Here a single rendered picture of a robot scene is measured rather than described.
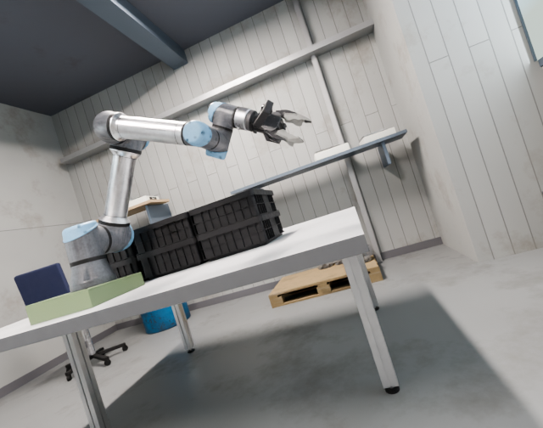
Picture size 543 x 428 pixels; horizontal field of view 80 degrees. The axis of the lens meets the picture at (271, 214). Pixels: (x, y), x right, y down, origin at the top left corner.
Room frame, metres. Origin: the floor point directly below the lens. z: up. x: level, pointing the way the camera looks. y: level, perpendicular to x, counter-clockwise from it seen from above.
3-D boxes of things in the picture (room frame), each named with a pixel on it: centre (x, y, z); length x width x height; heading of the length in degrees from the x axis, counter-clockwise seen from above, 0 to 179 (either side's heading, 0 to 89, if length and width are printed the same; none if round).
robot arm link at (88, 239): (1.17, 0.68, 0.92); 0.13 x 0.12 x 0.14; 164
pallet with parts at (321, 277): (3.23, -0.32, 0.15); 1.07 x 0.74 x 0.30; 80
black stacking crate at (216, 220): (1.50, 0.14, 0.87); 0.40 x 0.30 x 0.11; 167
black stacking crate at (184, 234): (1.56, 0.44, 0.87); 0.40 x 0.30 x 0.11; 167
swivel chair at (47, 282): (3.03, 2.02, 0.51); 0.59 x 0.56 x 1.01; 160
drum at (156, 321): (3.75, 1.52, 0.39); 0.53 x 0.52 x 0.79; 166
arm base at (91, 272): (1.16, 0.68, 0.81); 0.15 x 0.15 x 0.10
